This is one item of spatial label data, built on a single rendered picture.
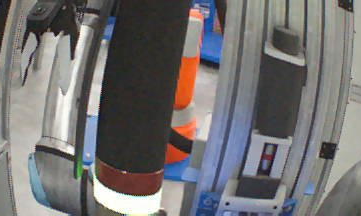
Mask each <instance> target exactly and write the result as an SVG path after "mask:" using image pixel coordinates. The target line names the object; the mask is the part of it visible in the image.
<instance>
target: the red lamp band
mask: <svg viewBox="0 0 361 216"><path fill-rule="evenodd" d="M94 154H95V153H94ZM94 163H95V167H94V170H95V177H96V178H97V179H98V180H99V181H100V182H101V183H102V184H104V185H106V186H107V187H109V188H111V189H113V190H117V191H120V192H123V193H125V194H135V195H147V194H148V195H151V194H154V193H157V192H158V191H159V190H161V189H162V185H163V180H164V178H163V174H164V169H165V165H164V168H163V169H162V170H161V171H160V172H156V173H153V174H147V175H144V174H131V173H127V172H124V171H120V170H116V169H114V168H111V167H108V166H107V165H105V164H103V163H102V162H101V161H100V160H99V159H98V158H97V156H96V154H95V160H94Z"/></svg>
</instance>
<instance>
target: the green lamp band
mask: <svg viewBox="0 0 361 216"><path fill-rule="evenodd" d="M94 183H95V185H94V188H95V191H94V194H95V197H96V198H97V199H98V201H99V202H100V203H102V204H103V205H104V206H106V207H108V208H110V209H111V210H114V211H117V212H120V213H125V214H131V215H146V214H148V215H149V214H151V213H154V212H156V211H157V209H158V208H159V203H160V194H161V190H162V189H161V190H160V192H159V193H157V195H155V196H149V197H133V196H126V195H120V194H118V193H116V192H114V191H112V190H109V189H108V188H106V187H104V186H102V185H101V184H99V183H98V182H97V180H96V179H94Z"/></svg>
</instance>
